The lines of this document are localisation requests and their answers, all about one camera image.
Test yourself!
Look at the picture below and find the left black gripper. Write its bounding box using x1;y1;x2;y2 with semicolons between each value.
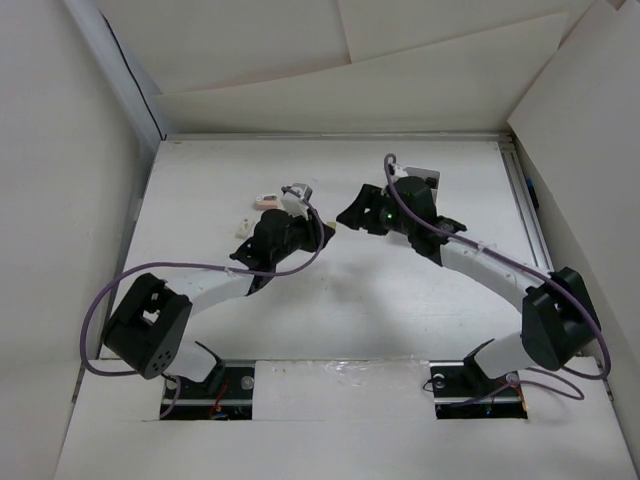
271;206;333;265

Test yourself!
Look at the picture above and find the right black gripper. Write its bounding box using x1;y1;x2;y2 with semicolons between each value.
336;183;416;236

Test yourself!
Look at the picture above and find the pink white eraser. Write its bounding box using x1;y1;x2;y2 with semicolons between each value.
253;194;280;210

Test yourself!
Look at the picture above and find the white small eraser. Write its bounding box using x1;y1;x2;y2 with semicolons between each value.
235;218;254;239

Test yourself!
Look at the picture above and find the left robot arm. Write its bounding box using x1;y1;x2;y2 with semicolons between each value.
102;210;335;397

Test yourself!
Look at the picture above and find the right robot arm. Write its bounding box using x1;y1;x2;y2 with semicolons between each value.
337;176;605;394

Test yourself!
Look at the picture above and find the white divided paper container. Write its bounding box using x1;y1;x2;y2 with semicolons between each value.
405;166;440;204

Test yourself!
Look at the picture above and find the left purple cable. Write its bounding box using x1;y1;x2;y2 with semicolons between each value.
79;187;324;420

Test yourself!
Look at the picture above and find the purple cable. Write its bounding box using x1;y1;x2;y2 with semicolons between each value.
382;153;612;401
79;187;324;420

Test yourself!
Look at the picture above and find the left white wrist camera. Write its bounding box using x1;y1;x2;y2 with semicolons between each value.
281;183;313;219

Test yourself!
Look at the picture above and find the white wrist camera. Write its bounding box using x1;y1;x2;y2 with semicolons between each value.
388;164;409;182
281;183;313;219

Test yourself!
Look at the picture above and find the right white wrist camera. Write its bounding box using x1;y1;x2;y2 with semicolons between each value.
388;164;409;182

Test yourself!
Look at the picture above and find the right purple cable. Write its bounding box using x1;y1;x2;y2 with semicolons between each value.
382;153;612;401

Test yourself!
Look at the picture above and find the aluminium frame rail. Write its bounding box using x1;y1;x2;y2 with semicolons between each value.
498;134;556;271

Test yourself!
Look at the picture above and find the blue object on rail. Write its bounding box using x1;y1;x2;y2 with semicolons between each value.
525;177;540;210

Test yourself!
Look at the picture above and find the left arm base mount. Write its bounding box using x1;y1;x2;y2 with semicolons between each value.
159;342;256;421

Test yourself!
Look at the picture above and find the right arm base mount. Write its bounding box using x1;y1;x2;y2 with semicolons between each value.
422;342;528;420

